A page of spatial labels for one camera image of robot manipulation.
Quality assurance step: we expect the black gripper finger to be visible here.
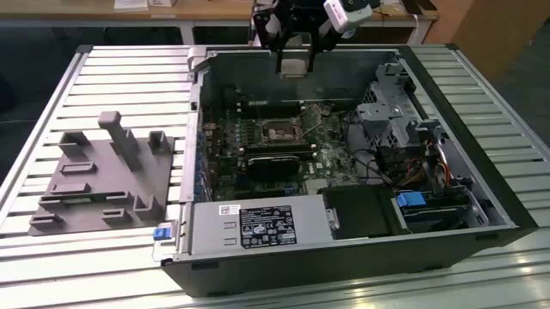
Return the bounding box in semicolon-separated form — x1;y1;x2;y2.
306;19;345;74
253;6;290;74

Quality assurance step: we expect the silver CPU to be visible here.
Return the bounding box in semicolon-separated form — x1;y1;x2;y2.
279;59;310;79

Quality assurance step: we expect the CPU socket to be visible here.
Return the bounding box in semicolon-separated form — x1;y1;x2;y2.
255;118;309;145

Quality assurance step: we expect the black RAM slot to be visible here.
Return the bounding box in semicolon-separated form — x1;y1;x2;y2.
243;145;313;152
246;150;313;157

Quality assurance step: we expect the black heatsink block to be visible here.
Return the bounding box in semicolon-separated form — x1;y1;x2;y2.
238;96;279;118

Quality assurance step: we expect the metal drive cage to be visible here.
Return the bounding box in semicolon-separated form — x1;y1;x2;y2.
354;62;443;149

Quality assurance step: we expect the green motherboard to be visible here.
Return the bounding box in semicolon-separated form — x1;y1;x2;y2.
202;102;366;200

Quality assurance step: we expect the black graphics card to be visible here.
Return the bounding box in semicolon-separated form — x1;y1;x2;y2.
247;155;302;181

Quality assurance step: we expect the small silver heatsink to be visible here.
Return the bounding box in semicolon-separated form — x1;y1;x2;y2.
307;179;330;194

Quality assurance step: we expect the wooden cabinet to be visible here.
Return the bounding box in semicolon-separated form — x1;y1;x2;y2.
423;0;550;84

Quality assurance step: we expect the wooden desk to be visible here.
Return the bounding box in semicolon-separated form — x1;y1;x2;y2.
0;0;441;46

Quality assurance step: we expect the black plastic shroud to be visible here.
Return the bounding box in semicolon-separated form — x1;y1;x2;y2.
319;185;407;241

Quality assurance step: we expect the blue disk carrier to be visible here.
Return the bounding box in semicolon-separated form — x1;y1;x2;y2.
394;191;427;209

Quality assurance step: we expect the silver power supply unit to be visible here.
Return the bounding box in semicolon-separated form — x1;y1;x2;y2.
189;194;337;255

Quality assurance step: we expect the grey parts rack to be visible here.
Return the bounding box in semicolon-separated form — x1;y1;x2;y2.
26;111;178;238

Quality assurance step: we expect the black hard disk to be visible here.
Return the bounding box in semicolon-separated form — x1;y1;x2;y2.
402;205;474;234

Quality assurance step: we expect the black open PC case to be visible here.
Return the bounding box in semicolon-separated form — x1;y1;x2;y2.
159;43;541;299

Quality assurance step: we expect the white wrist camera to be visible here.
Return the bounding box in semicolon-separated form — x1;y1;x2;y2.
322;0;373;33

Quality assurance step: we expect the black internal cable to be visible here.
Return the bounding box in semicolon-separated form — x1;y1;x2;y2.
350;149;394;186

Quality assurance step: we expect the coloured wire bundle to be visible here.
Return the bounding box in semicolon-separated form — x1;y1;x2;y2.
403;138;456;191

